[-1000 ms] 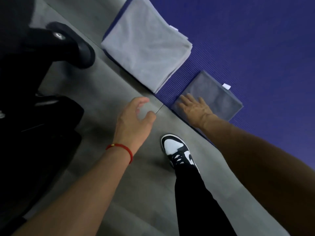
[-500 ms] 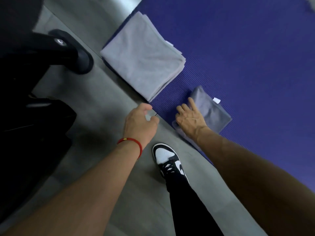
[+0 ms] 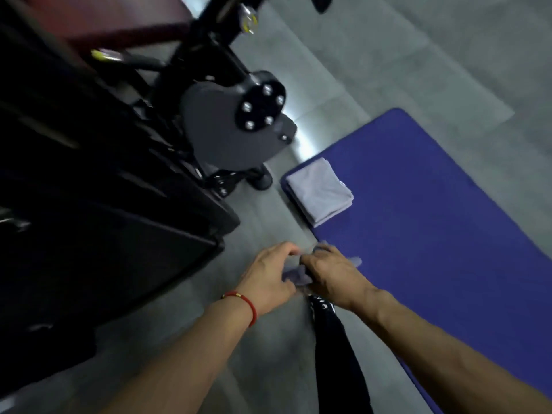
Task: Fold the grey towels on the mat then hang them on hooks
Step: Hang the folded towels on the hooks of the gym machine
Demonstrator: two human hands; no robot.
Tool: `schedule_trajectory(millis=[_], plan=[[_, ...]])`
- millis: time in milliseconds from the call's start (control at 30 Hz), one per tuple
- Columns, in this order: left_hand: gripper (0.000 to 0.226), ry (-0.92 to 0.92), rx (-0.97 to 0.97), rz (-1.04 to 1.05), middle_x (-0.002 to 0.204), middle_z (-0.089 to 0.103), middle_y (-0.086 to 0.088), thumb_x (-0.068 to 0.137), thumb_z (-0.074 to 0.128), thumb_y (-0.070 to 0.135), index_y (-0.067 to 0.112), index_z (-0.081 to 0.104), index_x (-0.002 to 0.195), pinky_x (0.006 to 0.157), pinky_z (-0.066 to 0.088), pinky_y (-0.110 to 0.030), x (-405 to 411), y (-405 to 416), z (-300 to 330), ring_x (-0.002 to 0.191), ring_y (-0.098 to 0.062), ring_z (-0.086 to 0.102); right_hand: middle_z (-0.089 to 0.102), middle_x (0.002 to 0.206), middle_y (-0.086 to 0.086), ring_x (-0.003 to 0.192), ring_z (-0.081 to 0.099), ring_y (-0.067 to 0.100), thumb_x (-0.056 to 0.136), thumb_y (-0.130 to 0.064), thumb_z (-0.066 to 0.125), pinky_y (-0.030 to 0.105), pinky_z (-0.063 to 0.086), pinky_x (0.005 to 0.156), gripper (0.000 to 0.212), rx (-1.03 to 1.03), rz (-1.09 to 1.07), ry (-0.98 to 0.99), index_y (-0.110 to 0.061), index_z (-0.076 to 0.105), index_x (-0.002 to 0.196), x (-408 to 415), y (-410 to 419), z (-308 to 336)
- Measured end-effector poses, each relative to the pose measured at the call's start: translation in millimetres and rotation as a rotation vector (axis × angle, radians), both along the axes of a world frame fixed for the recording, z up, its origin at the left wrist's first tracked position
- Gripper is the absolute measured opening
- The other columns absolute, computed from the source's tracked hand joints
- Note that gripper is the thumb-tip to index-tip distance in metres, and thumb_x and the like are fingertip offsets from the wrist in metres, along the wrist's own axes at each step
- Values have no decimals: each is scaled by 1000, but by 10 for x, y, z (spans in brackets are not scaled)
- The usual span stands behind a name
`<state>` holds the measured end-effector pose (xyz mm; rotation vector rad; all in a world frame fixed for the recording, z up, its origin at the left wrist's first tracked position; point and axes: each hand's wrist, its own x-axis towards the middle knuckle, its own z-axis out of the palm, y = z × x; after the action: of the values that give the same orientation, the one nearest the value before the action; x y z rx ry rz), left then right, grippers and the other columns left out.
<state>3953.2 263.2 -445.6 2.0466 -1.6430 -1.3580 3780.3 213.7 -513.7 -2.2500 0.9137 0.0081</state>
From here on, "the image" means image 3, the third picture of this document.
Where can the person's right hand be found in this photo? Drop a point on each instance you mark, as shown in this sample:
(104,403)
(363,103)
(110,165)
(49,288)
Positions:
(340,280)

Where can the person's black trousers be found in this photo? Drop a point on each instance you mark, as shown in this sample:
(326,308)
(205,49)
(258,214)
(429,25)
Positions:
(340,366)

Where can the person's right forearm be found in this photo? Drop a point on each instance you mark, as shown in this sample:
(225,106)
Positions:
(453,362)

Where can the dark grey printed towel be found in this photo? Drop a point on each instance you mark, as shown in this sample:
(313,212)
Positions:
(295,275)

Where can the black and white sneaker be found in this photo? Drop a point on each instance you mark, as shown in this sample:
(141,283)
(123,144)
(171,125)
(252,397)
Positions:
(321,303)

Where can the purple ribbed mat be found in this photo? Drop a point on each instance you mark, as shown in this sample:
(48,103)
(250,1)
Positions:
(431,211)

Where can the black weight stack machine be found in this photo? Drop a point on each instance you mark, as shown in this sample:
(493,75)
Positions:
(108,189)

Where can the person's left hand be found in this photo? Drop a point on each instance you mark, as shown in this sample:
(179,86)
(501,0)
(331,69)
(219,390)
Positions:
(267,284)

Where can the person's left forearm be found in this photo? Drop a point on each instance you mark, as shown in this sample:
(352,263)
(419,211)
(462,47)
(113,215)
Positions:
(185,366)

